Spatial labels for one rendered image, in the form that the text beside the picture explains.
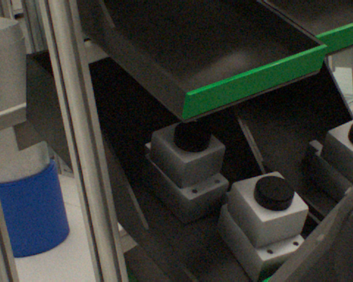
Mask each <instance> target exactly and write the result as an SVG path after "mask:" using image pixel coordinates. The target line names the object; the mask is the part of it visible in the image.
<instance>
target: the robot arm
mask: <svg viewBox="0 0 353 282"><path fill-rule="evenodd" d="M344 195H345V196H344V198H342V199H341V201H340V202H339V203H338V204H337V205H336V206H335V208H334V209H333V210H332V211H331V212H330V213H329V214H328V215H327V216H326V217H325V218H324V220H322V221H321V223H319V224H318V226H317V227H316V228H315V230H313V232H312V233H311V234H310V235H309V236H308V237H307V238H306V239H305V240H304V241H303V243H301V245H300V246H299V247H298V248H297V249H296V251H295V252H294V253H293V254H292V255H291V256H289V258H288V259H287V260H286V262H284V264H283V265H282V266H281V267H280V268H279V269H278V270H277V271H276V272H275V273H274V274H273V275H272V277H271V278H270V279H269V280H268V281H267V282H353V187H349V188H348V189H347V191H345V193H344Z"/></svg>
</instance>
